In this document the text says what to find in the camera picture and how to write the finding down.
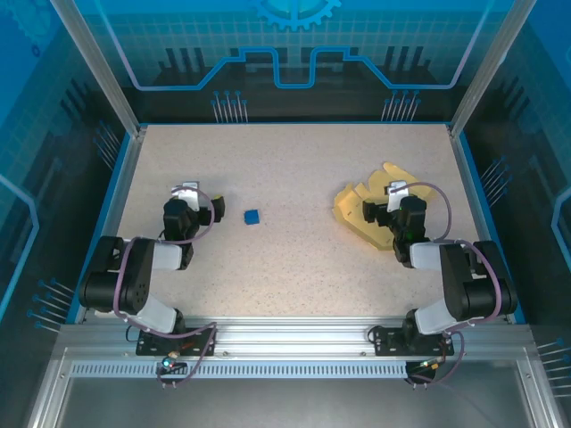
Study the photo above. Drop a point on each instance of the yellow paper box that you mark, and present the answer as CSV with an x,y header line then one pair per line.
x,y
352,209

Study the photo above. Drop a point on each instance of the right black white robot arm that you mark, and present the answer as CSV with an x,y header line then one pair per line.
x,y
459,285

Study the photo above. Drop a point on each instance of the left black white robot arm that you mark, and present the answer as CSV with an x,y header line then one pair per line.
x,y
134,276

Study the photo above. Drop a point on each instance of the small blue cube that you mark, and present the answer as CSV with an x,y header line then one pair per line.
x,y
252,217

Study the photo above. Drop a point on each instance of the small connector board with LED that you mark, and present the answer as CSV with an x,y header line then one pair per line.
x,y
168,363
430,364

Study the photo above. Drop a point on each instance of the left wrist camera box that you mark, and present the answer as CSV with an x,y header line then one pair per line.
x,y
189,196

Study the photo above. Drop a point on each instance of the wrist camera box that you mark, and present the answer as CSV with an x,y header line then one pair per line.
x,y
189,196
396,194

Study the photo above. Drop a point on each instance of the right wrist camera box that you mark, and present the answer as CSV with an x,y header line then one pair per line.
x,y
396,194

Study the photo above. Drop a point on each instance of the aluminium side rail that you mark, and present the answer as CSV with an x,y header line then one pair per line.
x,y
112,223
469,178

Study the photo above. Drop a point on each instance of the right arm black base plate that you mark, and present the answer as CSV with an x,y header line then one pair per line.
x,y
388,341

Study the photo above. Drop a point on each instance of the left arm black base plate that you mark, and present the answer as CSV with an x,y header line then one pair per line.
x,y
147,343

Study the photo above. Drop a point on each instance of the aluminium mounting rail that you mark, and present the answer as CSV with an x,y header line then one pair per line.
x,y
290,339

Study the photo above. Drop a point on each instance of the aluminium frame post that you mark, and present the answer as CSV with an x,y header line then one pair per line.
x,y
107,76
485,76

